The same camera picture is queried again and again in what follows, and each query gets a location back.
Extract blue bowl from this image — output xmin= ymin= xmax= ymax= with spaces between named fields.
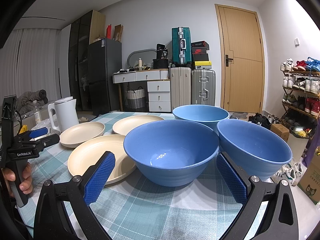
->
xmin=217 ymin=119 xmax=292 ymax=180
xmin=172 ymin=105 xmax=229 ymax=134
xmin=123 ymin=120 xmax=219 ymax=187

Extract person's left hand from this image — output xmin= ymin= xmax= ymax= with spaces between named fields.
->
xmin=2 ymin=162 xmax=34 ymax=197

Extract plastic water bottle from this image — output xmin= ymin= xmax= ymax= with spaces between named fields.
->
xmin=33 ymin=100 xmax=42 ymax=124

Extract white electric kettle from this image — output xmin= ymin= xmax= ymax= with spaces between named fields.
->
xmin=48 ymin=96 xmax=79 ymax=133

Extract plaid teal tablecloth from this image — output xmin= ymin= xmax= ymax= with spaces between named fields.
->
xmin=17 ymin=112 xmax=270 ymax=240

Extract white green sneakers pair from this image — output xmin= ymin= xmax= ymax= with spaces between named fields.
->
xmin=271 ymin=161 xmax=304 ymax=186

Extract small cardboard box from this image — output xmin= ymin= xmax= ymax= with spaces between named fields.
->
xmin=271 ymin=124 xmax=290 ymax=142

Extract green printed cardboard box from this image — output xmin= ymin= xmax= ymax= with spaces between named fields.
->
xmin=298 ymin=153 xmax=320 ymax=205

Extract woven laundry basket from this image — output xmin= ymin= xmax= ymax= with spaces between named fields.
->
xmin=126 ymin=86 xmax=146 ymax=109

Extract wooden shoe rack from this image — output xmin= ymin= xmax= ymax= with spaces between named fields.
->
xmin=280 ymin=57 xmax=319 ymax=139

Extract black refrigerator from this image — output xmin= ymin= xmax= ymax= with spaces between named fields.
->
xmin=88 ymin=38 xmax=122 ymax=115

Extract silver suitcase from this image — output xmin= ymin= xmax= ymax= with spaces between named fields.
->
xmin=191 ymin=69 xmax=216 ymax=106

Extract white desk with drawers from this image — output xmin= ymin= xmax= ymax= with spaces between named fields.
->
xmin=113 ymin=69 xmax=171 ymax=112

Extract beige suitcase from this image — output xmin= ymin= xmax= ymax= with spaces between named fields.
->
xmin=170 ymin=67 xmax=191 ymax=110

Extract stacked shoe boxes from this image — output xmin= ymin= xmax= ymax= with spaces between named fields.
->
xmin=191 ymin=41 xmax=212 ymax=69

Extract oval mirror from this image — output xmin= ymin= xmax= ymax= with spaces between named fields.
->
xmin=127 ymin=49 xmax=157 ymax=68

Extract wooden door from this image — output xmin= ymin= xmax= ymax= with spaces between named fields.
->
xmin=215 ymin=4 xmax=265 ymax=113

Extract teal suitcase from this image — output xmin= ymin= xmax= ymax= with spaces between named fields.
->
xmin=171 ymin=27 xmax=192 ymax=65

